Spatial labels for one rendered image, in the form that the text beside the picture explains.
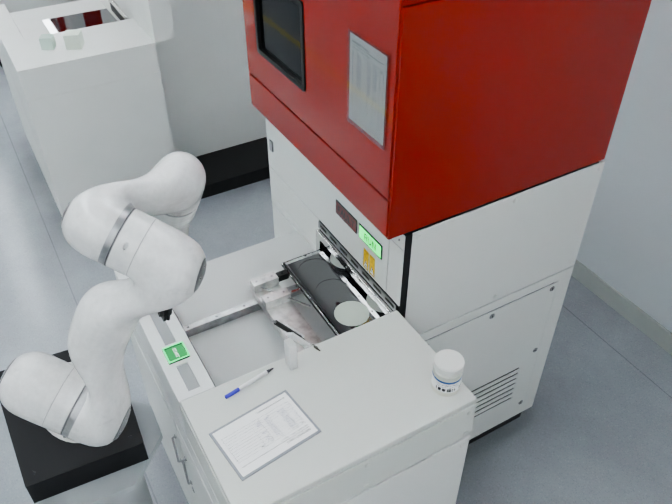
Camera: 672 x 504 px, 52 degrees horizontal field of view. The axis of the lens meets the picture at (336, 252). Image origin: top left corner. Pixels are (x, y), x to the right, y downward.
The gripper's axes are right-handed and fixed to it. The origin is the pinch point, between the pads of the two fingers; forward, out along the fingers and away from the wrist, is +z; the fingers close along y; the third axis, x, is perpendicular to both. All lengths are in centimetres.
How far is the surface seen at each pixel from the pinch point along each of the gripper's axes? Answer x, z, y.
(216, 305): -25.3, 24.7, -25.8
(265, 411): 28.2, 11.9, -14.9
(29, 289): -164, 115, 7
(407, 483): 50, 28, -46
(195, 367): 6.8, 14.6, -6.1
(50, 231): -205, 111, -12
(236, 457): 36.2, 14.1, -4.3
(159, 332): -9.7, 15.7, -2.5
